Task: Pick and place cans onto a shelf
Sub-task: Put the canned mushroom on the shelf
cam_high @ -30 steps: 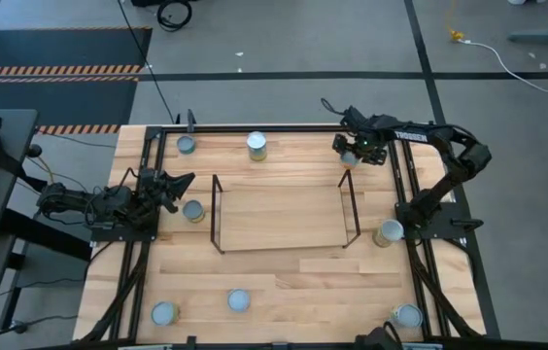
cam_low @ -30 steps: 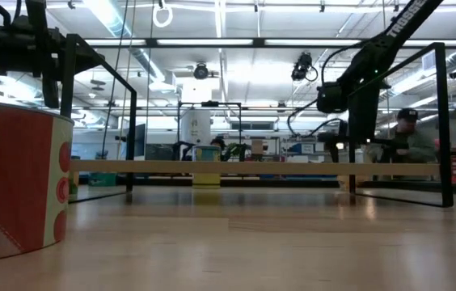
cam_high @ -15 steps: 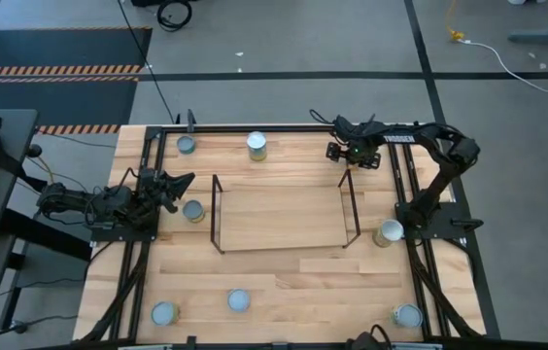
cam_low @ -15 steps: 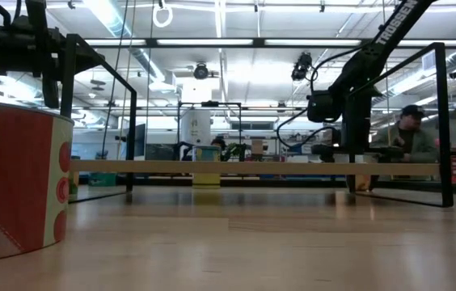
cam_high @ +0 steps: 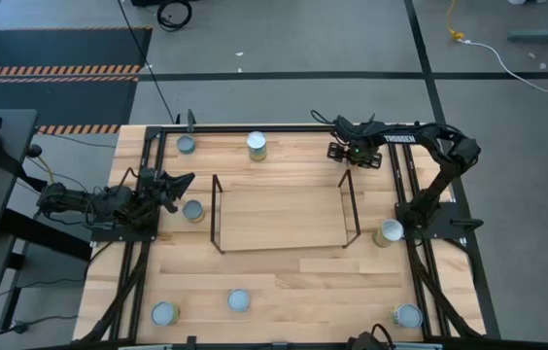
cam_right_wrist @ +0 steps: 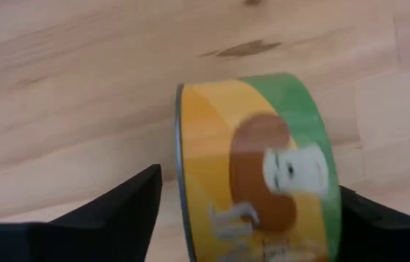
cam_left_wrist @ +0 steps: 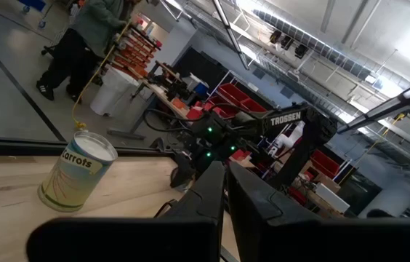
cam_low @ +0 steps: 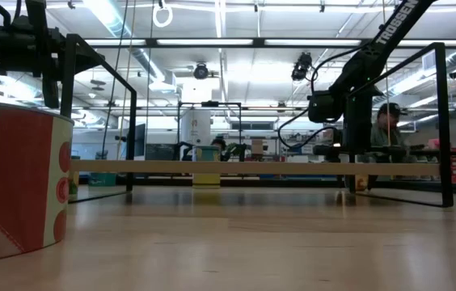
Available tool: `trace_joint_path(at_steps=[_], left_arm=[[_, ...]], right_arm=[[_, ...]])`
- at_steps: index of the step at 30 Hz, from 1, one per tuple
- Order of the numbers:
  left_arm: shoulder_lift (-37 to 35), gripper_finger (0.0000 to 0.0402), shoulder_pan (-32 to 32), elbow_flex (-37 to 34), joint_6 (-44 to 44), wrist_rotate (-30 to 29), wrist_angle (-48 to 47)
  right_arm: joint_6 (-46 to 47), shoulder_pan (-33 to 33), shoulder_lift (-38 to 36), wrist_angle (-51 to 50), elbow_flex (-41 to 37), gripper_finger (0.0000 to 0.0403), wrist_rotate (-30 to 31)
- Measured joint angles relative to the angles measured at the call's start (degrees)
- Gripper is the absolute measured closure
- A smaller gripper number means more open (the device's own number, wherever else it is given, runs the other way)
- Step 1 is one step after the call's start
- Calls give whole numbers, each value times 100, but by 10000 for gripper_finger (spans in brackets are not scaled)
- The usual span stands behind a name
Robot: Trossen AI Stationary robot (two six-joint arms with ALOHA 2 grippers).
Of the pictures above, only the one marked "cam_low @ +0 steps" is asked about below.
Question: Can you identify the black overhead light bar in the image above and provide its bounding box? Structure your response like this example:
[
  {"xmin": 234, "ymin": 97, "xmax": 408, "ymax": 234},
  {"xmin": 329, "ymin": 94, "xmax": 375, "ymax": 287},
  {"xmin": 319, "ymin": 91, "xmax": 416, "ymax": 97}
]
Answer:
[{"xmin": 76, "ymin": 36, "xmax": 456, "ymax": 49}]

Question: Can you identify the white column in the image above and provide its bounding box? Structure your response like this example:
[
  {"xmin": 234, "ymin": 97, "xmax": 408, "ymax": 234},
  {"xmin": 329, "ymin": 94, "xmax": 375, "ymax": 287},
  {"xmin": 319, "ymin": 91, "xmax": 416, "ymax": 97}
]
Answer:
[{"xmin": 180, "ymin": 108, "xmax": 213, "ymax": 147}]

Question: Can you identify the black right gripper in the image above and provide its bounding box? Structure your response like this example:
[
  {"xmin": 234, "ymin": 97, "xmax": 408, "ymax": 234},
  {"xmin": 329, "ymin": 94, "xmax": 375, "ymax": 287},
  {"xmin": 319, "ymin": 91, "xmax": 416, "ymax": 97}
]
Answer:
[{"xmin": 343, "ymin": 91, "xmax": 378, "ymax": 193}]

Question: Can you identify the black background metal frame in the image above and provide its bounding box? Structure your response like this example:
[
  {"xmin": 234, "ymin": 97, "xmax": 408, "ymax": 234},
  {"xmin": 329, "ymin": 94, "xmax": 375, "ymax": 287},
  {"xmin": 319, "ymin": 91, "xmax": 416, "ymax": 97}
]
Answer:
[{"xmin": 176, "ymin": 99, "xmax": 243, "ymax": 162}]

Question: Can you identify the black aluminium table frame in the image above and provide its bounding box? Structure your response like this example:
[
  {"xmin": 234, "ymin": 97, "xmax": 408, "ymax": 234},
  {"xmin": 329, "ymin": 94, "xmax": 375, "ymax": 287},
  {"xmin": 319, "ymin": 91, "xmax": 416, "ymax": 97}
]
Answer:
[{"xmin": 78, "ymin": 175, "xmax": 456, "ymax": 196}]

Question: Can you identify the black ceiling device with cable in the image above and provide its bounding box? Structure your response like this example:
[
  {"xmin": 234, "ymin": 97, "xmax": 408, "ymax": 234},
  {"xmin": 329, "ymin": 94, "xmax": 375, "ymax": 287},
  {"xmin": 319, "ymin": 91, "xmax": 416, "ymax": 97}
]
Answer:
[{"xmin": 290, "ymin": 51, "xmax": 314, "ymax": 82}]

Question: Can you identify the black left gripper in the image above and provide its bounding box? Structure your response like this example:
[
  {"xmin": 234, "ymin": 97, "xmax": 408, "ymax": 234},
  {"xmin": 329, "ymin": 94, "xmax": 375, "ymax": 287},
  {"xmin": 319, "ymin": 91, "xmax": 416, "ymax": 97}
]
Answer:
[{"xmin": 9, "ymin": 24, "xmax": 106, "ymax": 109}]

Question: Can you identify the white looped cable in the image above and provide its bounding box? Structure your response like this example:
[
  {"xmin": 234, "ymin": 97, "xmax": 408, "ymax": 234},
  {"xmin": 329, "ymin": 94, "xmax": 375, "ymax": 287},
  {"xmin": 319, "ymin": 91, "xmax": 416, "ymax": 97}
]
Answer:
[{"xmin": 152, "ymin": 0, "xmax": 174, "ymax": 29}]

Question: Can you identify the round black ceiling camera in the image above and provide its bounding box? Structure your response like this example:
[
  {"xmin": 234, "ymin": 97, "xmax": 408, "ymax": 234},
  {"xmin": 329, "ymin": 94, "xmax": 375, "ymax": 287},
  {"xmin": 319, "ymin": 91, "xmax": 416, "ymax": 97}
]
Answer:
[{"xmin": 192, "ymin": 61, "xmax": 210, "ymax": 81}]

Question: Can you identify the dark chalkboard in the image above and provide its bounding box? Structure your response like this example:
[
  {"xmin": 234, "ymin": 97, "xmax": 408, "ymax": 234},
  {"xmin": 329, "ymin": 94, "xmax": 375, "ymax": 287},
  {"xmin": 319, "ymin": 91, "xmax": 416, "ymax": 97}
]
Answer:
[{"xmin": 146, "ymin": 143, "xmax": 177, "ymax": 162}]

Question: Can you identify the red white tomato can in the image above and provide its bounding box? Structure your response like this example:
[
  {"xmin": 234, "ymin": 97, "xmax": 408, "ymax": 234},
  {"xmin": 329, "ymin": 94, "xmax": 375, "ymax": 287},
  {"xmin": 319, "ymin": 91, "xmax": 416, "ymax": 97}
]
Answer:
[{"xmin": 0, "ymin": 98, "xmax": 76, "ymax": 264}]

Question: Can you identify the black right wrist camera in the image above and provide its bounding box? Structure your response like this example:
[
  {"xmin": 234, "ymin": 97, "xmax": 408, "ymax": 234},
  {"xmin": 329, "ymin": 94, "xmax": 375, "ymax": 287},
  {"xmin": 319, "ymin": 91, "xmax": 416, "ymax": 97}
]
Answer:
[{"xmin": 307, "ymin": 90, "xmax": 346, "ymax": 124}]

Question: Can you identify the black frame wooden shelf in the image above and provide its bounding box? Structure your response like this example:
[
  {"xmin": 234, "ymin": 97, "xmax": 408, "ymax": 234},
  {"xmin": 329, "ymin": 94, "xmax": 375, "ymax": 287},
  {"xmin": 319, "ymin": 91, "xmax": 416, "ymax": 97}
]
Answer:
[{"xmin": 60, "ymin": 33, "xmax": 454, "ymax": 209}]

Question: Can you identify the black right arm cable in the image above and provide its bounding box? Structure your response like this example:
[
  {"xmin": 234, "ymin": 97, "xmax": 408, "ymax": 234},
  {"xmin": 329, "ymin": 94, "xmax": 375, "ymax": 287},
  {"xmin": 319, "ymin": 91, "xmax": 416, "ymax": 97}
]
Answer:
[{"xmin": 277, "ymin": 105, "xmax": 343, "ymax": 150}]

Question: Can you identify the dark monitor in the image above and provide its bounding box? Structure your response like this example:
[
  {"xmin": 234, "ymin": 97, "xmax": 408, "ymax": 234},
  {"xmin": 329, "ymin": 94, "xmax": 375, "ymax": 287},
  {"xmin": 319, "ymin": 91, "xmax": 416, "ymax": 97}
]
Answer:
[{"xmin": 132, "ymin": 123, "xmax": 147, "ymax": 161}]

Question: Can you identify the person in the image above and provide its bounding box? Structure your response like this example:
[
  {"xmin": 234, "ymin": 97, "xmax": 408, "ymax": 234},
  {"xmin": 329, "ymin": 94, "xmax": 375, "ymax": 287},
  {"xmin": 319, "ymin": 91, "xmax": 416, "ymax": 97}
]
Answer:
[
  {"xmin": 209, "ymin": 136, "xmax": 229, "ymax": 162},
  {"xmin": 369, "ymin": 102, "xmax": 419, "ymax": 163}
]

